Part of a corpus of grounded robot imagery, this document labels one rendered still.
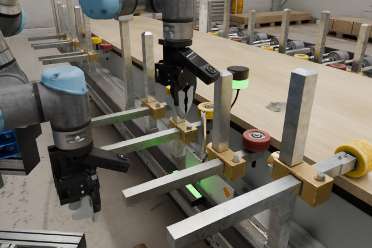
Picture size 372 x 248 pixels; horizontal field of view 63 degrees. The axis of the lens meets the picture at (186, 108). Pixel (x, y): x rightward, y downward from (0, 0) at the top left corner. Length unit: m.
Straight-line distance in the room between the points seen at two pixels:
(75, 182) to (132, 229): 1.27
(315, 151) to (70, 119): 0.63
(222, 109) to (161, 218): 1.23
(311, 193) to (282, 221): 0.14
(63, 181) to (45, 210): 1.52
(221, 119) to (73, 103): 0.41
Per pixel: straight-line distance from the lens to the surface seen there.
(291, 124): 0.65
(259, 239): 0.89
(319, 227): 1.03
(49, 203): 2.22
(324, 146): 0.94
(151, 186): 0.78
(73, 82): 0.58
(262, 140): 0.90
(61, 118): 0.60
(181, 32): 0.73
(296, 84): 0.62
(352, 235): 0.97
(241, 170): 0.87
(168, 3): 0.73
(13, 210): 2.27
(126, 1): 0.69
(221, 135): 0.87
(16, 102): 0.59
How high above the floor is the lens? 1.34
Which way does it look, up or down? 24 degrees down
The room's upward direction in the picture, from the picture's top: straight up
